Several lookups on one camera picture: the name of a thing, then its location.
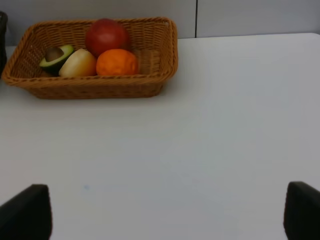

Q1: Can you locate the dark brown wicker basket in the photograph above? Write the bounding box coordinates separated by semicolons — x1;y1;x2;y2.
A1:
0;11;8;74

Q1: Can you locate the orange yellow peach fruit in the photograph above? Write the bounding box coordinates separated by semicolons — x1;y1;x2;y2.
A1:
59;48;97;78

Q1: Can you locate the light orange wicker basket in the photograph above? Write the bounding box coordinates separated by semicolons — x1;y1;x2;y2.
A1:
1;17;179;100

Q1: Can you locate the red apple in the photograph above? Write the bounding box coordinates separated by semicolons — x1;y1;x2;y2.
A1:
85;18;131;57

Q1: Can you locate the orange tangerine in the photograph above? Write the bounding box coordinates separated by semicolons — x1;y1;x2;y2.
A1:
96;49;139;76

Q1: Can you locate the halved avocado with pit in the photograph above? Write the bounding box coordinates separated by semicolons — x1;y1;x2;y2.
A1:
39;44;75;76

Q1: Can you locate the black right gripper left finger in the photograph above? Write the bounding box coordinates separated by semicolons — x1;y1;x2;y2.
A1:
0;184;53;240

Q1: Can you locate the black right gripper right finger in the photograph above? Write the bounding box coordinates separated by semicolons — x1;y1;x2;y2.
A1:
283;181;320;240

